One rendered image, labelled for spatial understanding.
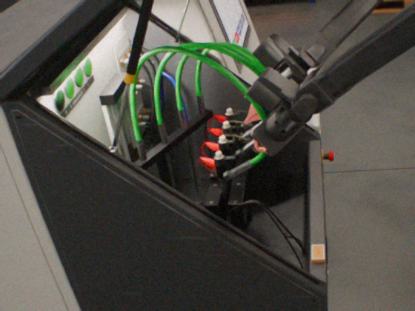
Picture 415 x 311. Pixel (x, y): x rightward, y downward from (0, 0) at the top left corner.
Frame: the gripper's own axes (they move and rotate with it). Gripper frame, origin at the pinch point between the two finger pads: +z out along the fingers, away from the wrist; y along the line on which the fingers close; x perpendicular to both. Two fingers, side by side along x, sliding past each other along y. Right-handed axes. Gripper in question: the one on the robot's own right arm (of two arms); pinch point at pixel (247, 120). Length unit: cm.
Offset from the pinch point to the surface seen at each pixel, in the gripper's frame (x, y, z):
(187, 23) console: -29.4, 29.7, 8.3
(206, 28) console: -30.7, 24.4, 6.1
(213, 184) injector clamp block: -1.4, -5.9, 24.2
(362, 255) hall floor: -87, -95, 74
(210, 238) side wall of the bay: 35.3, -7.5, 2.3
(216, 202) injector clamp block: 6.5, -8.7, 21.3
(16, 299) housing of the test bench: 48, 14, 52
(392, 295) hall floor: -64, -107, 62
